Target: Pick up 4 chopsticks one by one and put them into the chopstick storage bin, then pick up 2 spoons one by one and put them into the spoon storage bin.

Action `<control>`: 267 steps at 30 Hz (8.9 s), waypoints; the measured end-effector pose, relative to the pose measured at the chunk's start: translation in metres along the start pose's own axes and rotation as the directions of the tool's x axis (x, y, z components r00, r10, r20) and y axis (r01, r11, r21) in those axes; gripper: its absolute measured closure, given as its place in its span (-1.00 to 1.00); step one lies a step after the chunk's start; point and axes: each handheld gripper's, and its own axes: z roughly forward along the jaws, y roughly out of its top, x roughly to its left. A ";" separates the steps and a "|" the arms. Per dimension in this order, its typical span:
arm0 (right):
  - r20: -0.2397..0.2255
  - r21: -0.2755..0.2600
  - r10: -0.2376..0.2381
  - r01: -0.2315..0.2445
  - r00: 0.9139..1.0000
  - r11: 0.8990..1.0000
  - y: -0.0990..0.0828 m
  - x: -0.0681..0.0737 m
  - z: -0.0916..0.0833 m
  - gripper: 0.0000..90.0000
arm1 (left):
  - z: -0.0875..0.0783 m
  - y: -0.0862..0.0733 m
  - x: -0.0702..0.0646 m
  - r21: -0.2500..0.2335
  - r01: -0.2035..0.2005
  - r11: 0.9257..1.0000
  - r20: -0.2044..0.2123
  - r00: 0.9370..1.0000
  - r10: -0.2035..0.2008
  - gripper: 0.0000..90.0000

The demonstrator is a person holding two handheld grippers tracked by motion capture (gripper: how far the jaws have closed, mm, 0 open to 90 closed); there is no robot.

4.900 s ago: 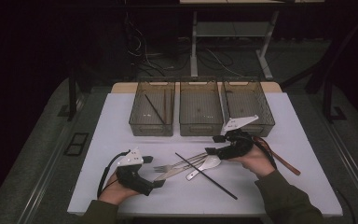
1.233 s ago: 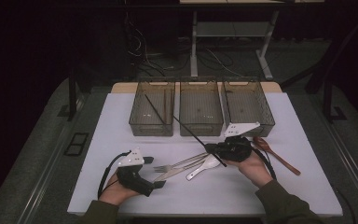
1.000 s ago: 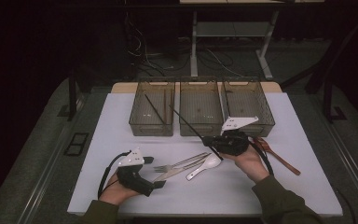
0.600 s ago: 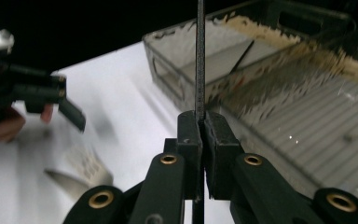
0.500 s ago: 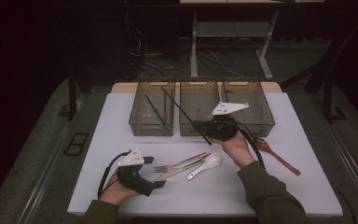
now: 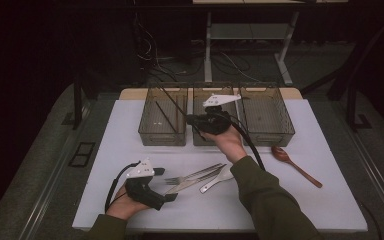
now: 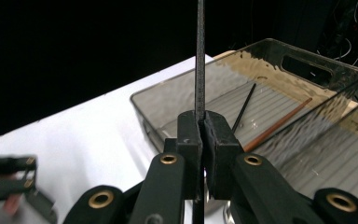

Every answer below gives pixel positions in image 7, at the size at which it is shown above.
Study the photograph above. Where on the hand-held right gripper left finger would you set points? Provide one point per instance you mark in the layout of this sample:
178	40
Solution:
192	146

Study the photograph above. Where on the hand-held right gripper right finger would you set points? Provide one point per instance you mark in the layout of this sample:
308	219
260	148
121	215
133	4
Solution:
220	146

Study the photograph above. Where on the transparent grey bin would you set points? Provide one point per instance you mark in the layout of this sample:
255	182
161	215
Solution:
230	81
332	155

